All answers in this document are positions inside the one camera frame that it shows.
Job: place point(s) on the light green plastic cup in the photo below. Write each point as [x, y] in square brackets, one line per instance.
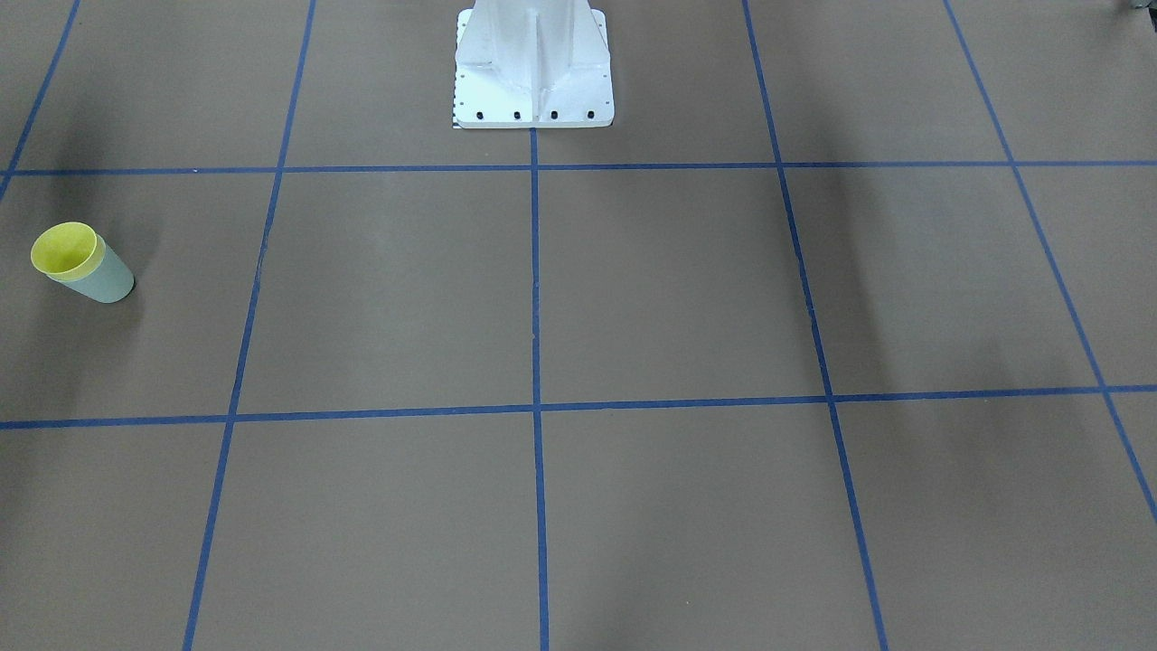
[105, 277]

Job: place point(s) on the yellow plastic cup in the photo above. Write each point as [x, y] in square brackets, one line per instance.
[68, 252]

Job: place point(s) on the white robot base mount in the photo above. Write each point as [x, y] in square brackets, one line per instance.
[532, 64]

